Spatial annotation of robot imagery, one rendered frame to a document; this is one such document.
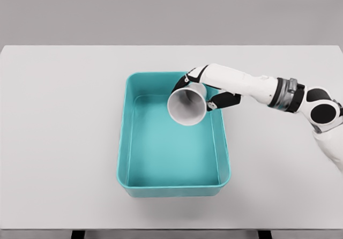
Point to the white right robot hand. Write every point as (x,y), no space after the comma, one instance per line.
(217,79)

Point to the white paper cup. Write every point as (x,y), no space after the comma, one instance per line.
(187,106)

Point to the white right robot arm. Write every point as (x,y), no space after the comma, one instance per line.
(284,91)

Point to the teal plastic basket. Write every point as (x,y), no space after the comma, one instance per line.
(171,140)

